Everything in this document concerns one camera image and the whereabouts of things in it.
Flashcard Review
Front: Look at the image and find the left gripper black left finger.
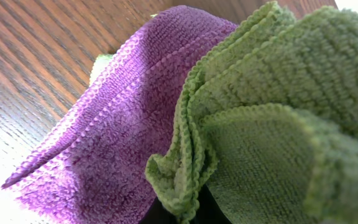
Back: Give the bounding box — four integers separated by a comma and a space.
139, 197, 177, 224

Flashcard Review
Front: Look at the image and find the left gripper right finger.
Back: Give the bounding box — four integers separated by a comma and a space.
194, 185, 231, 224

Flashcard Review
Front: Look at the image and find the light green cloth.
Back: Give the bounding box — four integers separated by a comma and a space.
145, 2, 358, 223

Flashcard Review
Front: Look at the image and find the folded purple cloth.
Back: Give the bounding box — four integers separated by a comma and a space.
4, 6, 236, 223

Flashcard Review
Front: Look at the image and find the folded pale green cloth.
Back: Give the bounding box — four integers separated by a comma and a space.
89, 54, 113, 86

